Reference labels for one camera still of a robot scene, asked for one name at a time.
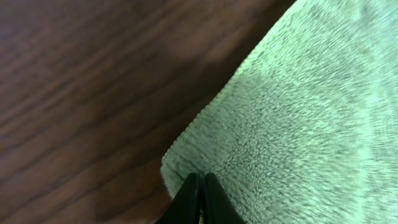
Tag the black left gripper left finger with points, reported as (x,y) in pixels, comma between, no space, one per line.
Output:
(185,207)

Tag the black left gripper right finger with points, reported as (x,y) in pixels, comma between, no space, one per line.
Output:
(217,207)

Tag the light green microfiber cloth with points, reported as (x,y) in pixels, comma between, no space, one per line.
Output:
(305,131)

